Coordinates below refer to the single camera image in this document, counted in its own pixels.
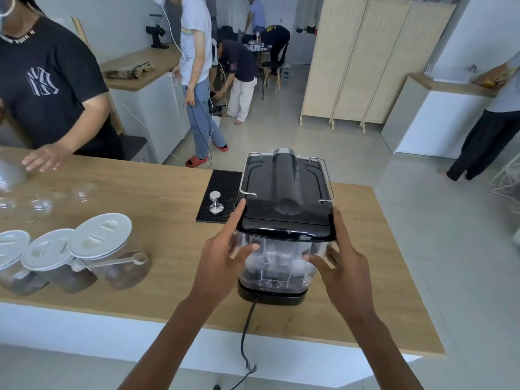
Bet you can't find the black bin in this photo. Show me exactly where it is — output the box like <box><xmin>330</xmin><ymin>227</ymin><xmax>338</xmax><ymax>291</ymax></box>
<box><xmin>120</xmin><ymin>135</ymin><xmax>150</xmax><ymax>164</ymax></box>

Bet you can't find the clear drinking glass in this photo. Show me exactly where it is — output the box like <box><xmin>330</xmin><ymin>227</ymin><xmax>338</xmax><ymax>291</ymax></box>
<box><xmin>0</xmin><ymin>196</ymin><xmax>18</xmax><ymax>219</ymax></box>
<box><xmin>70</xmin><ymin>182</ymin><xmax>101</xmax><ymax>204</ymax></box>
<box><xmin>0</xmin><ymin>157</ymin><xmax>28</xmax><ymax>193</ymax></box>
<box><xmin>29</xmin><ymin>197</ymin><xmax>56</xmax><ymax>217</ymax></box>

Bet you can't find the person's right forearm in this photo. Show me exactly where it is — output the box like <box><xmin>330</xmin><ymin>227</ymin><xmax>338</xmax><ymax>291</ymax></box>
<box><xmin>338</xmin><ymin>310</ymin><xmax>425</xmax><ymax>390</ymax></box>

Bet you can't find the black chair with wooden legs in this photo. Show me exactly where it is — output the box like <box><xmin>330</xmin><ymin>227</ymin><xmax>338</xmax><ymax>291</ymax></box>
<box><xmin>261</xmin><ymin>42</ymin><xmax>290</xmax><ymax>102</ymax></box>

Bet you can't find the white cabinet with wooden top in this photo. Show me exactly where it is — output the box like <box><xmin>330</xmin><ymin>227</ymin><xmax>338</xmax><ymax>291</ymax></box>
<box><xmin>99</xmin><ymin>44</ymin><xmax>192</xmax><ymax>165</ymax></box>

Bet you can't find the black rubber tamping mat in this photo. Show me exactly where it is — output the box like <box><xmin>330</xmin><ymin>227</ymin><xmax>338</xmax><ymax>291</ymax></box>
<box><xmin>195</xmin><ymin>170</ymin><xmax>243</xmax><ymax>224</ymax></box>

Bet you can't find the person's left hand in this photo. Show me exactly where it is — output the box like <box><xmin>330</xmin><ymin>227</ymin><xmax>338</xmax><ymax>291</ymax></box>
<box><xmin>190</xmin><ymin>198</ymin><xmax>261</xmax><ymax>308</ymax></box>

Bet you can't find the glass jar with white lid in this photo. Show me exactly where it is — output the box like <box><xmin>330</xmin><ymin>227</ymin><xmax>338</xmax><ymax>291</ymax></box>
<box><xmin>67</xmin><ymin>213</ymin><xmax>152</xmax><ymax>291</ymax></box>
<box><xmin>0</xmin><ymin>230</ymin><xmax>49</xmax><ymax>296</ymax></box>
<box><xmin>21</xmin><ymin>228</ymin><xmax>98</xmax><ymax>294</ymax></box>

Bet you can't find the clear water tank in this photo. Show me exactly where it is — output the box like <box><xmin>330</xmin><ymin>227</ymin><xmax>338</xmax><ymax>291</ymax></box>
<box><xmin>237</xmin><ymin>231</ymin><xmax>330</xmax><ymax>293</ymax></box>

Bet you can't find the person's left forearm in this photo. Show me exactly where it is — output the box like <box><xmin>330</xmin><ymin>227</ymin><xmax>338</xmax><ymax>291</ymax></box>
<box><xmin>117</xmin><ymin>293</ymin><xmax>229</xmax><ymax>390</ymax></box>

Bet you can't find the white counter with wooden top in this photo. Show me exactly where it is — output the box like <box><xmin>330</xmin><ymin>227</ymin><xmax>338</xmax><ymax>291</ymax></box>
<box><xmin>380</xmin><ymin>72</ymin><xmax>499</xmax><ymax>160</ymax></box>

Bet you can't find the black coffee machine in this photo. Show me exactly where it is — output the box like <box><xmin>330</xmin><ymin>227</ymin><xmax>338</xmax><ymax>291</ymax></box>
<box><xmin>235</xmin><ymin>148</ymin><xmax>338</xmax><ymax>307</ymax></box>

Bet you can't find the white plastic scoop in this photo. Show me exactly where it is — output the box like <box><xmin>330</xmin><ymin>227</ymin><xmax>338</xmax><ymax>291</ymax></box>
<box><xmin>71</xmin><ymin>252</ymin><xmax>149</xmax><ymax>273</ymax></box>

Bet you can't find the silver coffee tamper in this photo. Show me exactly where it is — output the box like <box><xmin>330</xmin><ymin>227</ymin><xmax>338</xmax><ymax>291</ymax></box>
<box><xmin>208</xmin><ymin>191</ymin><xmax>225</xmax><ymax>216</ymax></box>

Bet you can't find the white wire rack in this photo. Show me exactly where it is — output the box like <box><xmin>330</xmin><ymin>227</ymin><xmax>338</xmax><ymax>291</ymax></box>
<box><xmin>490</xmin><ymin>153</ymin><xmax>520</xmax><ymax>204</ymax></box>

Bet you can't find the beige folding screen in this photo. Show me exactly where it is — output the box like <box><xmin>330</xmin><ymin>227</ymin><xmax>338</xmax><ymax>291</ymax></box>
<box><xmin>299</xmin><ymin>0</ymin><xmax>458</xmax><ymax>133</ymax></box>

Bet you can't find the wooden plank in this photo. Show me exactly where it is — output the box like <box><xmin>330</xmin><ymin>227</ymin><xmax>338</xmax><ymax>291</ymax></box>
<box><xmin>71</xmin><ymin>16</ymin><xmax>126</xmax><ymax>137</ymax></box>

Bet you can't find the black power cable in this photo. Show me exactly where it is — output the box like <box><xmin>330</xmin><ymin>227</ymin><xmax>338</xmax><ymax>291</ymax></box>
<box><xmin>227</xmin><ymin>300</ymin><xmax>259</xmax><ymax>390</ymax></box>

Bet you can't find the black coffee grinder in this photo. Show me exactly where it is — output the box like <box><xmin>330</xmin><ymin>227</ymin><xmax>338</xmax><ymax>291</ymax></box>
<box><xmin>147</xmin><ymin>14</ymin><xmax>171</xmax><ymax>49</ymax></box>

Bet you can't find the person's right hand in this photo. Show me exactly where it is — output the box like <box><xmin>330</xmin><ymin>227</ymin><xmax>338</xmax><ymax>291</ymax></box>
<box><xmin>302</xmin><ymin>206</ymin><xmax>379</xmax><ymax>322</ymax></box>

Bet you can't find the folded striped cloth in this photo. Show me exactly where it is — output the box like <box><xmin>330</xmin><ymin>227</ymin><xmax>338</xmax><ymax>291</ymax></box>
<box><xmin>103</xmin><ymin>61</ymin><xmax>154</xmax><ymax>81</ymax></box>

